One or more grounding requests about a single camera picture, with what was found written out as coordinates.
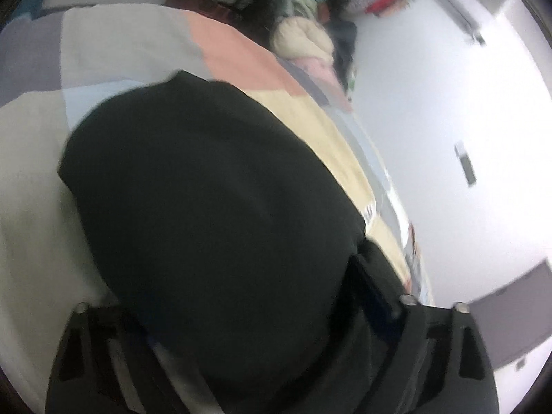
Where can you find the dark red cabinet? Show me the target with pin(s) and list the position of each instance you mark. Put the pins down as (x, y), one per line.
(194, 2)

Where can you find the black garment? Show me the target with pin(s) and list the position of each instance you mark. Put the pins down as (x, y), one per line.
(207, 207)

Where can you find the grey door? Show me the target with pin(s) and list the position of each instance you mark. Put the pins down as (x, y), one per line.
(513, 319)

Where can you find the checked patchwork bed blanket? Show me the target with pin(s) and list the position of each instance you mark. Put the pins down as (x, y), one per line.
(129, 43)

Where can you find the white air conditioner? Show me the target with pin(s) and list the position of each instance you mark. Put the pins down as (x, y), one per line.
(468, 4)

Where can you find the white and grey wall panel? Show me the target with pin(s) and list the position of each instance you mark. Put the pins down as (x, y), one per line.
(465, 166)

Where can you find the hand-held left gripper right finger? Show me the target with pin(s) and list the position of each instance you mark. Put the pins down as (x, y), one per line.
(379, 306)

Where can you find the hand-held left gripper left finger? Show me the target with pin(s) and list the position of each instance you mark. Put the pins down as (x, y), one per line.
(95, 327)

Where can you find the pink fleece garment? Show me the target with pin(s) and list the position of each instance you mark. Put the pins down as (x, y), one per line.
(317, 69)

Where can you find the dark jacket pile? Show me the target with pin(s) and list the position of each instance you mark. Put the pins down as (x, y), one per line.
(343, 43)

